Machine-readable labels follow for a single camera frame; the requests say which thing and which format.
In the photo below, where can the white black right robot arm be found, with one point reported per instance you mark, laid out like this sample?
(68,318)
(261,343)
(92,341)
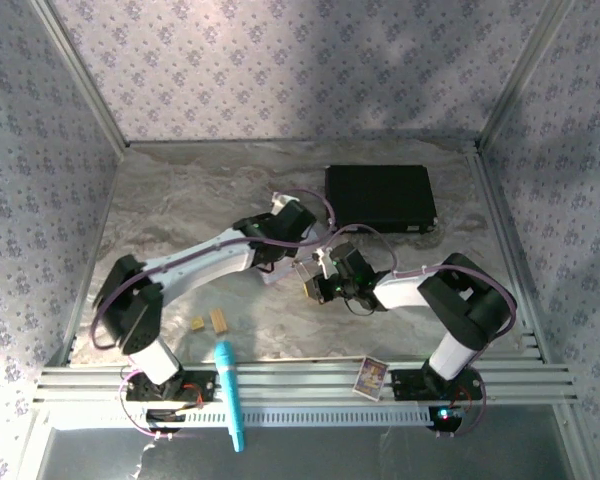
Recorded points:
(460,300)

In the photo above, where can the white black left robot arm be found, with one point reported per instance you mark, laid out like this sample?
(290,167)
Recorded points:
(200,262)

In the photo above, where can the flat black box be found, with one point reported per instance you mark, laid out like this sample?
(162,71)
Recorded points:
(380,197)

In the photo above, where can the small picture card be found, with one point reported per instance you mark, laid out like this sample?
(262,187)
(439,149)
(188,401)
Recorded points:
(371,383)

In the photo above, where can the small wooden block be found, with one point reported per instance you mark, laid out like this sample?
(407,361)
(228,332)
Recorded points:
(218,320)

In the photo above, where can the small gold square item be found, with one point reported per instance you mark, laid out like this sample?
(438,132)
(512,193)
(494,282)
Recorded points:
(197,324)

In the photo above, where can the cyan marker pen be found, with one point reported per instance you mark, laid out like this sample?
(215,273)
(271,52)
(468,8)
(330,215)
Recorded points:
(230,395)

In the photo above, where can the aluminium frame rail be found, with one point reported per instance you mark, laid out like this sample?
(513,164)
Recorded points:
(305,382)

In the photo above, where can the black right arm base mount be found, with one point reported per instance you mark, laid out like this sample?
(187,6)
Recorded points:
(410,382)

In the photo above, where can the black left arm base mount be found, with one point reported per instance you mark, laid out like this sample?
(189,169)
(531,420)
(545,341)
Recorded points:
(147,389)

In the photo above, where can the aluminium corner post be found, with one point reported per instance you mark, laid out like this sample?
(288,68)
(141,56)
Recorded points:
(517,85)
(87,85)

